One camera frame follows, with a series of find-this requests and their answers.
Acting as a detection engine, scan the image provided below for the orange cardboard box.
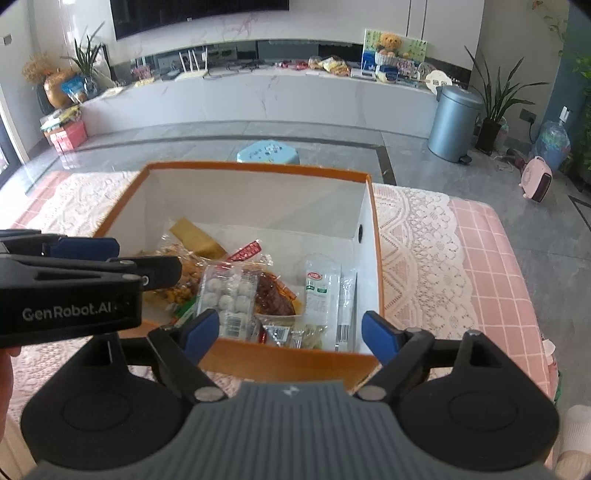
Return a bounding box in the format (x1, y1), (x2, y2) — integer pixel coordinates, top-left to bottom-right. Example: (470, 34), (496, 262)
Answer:
(95, 161), (383, 391)

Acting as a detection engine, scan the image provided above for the clear pale candy packet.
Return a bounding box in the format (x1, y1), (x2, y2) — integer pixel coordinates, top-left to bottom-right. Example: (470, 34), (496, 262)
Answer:
(288, 323), (328, 350)

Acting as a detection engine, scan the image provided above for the black television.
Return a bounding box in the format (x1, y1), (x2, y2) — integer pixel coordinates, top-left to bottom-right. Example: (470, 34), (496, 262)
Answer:
(109, 0), (291, 41)

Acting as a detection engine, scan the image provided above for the long-leaf potted plant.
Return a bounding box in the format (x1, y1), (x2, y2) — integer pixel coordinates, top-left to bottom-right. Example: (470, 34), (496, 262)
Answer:
(464, 46), (548, 155)

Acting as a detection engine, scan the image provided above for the red sausage snack packet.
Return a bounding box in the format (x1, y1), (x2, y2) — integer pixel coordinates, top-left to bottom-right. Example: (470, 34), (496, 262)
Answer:
(226, 239), (305, 317)

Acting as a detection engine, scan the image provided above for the hanging vine plant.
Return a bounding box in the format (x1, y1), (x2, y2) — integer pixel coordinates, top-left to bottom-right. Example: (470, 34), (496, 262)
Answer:
(531, 0), (570, 44)

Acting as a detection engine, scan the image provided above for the white router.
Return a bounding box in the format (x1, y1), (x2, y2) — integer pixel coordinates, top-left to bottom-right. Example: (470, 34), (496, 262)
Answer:
(175, 46), (208, 80)

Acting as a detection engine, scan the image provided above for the white tv cabinet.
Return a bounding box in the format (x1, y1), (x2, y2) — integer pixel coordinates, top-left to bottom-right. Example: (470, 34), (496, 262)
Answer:
(81, 37), (465, 139)

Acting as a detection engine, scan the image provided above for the pink space heater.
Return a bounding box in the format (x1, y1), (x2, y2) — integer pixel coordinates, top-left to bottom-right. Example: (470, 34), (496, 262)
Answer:
(521, 156), (554, 203)

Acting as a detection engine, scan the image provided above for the orange vase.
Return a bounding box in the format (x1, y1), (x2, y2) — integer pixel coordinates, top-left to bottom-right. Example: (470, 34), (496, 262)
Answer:
(44, 69), (79, 109)

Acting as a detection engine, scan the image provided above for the brown teddy bear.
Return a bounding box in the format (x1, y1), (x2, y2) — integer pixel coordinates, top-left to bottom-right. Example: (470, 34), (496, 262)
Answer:
(374, 33), (402, 59)

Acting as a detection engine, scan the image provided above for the white ball snack tray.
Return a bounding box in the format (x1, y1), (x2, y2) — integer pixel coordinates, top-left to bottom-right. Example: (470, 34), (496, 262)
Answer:
(198, 263), (262, 342)

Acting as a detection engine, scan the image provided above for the grey pedal trash can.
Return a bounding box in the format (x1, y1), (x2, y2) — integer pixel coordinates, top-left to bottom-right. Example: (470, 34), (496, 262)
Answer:
(427, 85), (485, 164)

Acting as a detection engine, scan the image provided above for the bushy green plant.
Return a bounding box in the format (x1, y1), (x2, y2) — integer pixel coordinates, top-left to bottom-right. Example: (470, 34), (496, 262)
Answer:
(570, 51), (591, 178)

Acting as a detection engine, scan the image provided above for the green picture board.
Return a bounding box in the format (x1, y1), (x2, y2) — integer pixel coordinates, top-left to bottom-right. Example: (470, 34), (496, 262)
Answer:
(362, 28), (429, 70)

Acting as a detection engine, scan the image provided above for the clear orange snack packet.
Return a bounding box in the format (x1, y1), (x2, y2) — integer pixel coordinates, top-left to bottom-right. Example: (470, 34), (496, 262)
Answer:
(143, 233), (208, 315)

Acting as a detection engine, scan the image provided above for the pile of yellow snack bags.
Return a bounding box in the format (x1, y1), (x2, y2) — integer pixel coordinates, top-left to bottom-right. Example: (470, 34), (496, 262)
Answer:
(308, 55), (352, 77)

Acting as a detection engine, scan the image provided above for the pale cloth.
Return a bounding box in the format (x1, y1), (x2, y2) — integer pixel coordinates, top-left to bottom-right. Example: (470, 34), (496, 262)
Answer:
(553, 405), (591, 480)

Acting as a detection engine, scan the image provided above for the white snack packet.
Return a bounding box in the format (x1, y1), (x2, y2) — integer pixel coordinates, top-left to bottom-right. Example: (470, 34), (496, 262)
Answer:
(302, 258), (358, 354)

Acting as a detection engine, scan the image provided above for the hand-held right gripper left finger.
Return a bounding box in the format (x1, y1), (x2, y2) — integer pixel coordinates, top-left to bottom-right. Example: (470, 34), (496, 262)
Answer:
(76, 308), (228, 404)

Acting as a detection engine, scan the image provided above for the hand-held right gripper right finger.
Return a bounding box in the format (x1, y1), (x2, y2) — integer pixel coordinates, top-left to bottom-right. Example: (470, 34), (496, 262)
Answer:
(356, 310), (502, 402)

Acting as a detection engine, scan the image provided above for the dried flower bunch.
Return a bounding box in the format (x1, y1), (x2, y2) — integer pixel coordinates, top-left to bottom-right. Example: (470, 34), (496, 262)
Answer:
(22, 53), (58, 86)

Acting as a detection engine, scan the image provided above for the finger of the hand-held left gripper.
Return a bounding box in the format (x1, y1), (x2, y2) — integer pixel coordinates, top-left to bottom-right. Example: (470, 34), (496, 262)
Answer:
(0, 229), (122, 262)
(0, 255), (184, 292)

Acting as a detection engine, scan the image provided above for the light blue stool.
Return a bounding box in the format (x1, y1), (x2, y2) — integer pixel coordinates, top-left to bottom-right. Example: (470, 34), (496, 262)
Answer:
(236, 141), (301, 167)

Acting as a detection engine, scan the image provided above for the green grass plant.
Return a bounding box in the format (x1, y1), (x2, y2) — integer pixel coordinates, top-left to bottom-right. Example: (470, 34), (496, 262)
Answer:
(60, 21), (109, 97)

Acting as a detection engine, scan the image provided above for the brown snack packet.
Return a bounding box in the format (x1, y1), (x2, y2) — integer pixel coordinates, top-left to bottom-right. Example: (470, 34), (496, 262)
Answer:
(168, 218), (228, 261)

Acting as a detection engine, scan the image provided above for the blue water bottle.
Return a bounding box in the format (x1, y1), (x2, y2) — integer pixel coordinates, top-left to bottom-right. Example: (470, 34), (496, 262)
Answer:
(533, 107), (572, 171)

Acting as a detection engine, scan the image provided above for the pink storage box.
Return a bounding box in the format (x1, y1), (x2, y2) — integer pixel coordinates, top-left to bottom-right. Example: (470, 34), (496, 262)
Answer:
(48, 121), (88, 153)

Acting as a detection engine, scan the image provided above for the small silver snack packet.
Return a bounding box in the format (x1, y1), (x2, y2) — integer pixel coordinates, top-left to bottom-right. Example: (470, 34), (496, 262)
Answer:
(261, 323), (294, 347)

